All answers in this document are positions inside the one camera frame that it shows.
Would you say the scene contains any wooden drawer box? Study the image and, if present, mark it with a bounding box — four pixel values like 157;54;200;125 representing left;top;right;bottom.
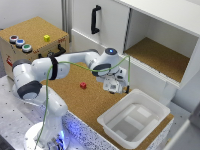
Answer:
0;16;71;80

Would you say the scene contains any white plastic box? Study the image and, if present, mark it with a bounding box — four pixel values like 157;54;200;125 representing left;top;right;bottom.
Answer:
96;88;171;150

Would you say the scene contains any white sliding door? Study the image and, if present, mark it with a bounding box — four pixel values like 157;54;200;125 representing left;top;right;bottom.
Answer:
71;0;131;56

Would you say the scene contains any black drawer handle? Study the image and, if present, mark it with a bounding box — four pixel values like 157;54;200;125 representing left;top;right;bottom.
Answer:
37;44;67;59

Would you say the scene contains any blue button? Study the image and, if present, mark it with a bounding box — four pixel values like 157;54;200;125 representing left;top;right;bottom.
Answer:
15;38;26;49

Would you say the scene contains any green cable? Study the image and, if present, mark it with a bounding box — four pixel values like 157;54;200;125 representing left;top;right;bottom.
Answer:
34;54;131;150

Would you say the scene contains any red button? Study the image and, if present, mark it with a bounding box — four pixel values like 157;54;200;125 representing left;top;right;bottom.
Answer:
9;34;20;44

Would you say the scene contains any black door handle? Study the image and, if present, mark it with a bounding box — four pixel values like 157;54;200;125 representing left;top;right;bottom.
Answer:
90;4;102;35

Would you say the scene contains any yellow block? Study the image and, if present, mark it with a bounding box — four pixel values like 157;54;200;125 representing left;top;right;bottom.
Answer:
43;34;52;43

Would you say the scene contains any pink block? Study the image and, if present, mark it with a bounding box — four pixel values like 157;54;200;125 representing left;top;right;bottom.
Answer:
79;81;88;90

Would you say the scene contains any white cabinet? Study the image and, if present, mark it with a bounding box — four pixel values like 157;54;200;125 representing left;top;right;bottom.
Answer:
69;0;200;108

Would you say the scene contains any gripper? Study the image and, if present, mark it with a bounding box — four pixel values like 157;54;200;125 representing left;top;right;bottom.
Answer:
102;75;124;95

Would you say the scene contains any green button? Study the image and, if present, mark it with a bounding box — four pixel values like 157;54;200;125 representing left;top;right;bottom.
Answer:
21;43;33;54

